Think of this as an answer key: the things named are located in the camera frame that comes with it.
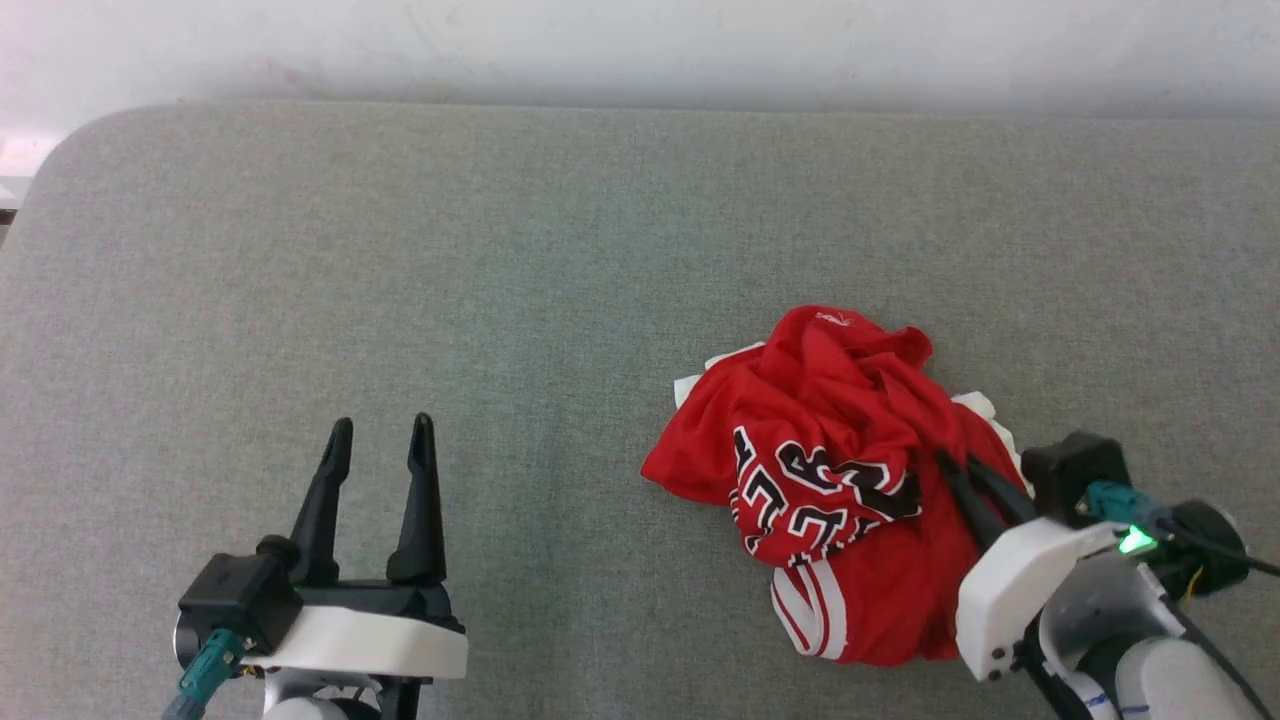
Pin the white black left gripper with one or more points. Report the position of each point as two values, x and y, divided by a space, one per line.
370 635

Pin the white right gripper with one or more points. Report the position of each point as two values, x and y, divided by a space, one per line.
1020 590

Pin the red basketball jersey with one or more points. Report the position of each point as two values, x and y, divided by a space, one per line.
840 420

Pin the grey fabric sofa cushion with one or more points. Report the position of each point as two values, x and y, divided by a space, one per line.
500 300

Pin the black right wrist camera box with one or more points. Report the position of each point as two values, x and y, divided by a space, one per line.
1070 470

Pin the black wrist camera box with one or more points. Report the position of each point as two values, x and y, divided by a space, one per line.
240 595
1070 470

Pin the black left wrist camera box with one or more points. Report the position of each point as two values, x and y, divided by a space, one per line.
240 595

